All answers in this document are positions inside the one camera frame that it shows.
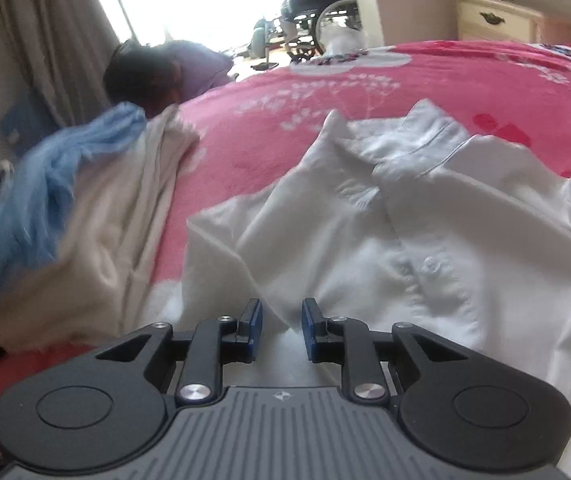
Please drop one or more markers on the cream wooden nightstand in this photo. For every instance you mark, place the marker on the cream wooden nightstand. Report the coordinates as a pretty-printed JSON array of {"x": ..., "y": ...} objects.
[{"x": 498, "y": 20}]

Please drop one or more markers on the dark purple bag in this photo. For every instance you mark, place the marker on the dark purple bag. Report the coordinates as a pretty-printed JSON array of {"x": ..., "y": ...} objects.
[{"x": 154, "y": 78}]

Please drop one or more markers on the folded light blue garment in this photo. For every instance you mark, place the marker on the folded light blue garment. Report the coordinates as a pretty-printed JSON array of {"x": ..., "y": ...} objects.
[{"x": 35, "y": 204}]

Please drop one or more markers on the wheelchair with clothes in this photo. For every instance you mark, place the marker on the wheelchair with clothes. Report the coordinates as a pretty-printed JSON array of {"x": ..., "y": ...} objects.
[{"x": 298, "y": 30}]

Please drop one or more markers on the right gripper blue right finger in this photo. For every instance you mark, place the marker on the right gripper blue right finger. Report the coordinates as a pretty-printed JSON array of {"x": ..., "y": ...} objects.
[{"x": 328, "y": 340}]

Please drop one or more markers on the white button shirt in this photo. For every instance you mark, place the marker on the white button shirt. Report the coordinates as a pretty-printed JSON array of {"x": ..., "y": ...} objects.
[{"x": 409, "y": 219}]

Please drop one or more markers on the grey brown curtain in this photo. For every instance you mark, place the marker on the grey brown curtain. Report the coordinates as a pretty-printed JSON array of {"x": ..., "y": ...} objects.
[{"x": 62, "y": 48}]

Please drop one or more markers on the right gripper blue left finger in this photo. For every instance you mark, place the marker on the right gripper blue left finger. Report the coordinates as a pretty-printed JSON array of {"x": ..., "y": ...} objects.
[{"x": 226, "y": 340}]

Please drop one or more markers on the folded cream garments stack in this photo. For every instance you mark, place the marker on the folded cream garments stack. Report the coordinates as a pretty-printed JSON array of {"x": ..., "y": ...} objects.
[{"x": 97, "y": 285}]

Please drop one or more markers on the pink floral bed blanket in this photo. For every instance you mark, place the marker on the pink floral bed blanket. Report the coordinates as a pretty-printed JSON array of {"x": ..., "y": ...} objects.
[{"x": 254, "y": 132}]

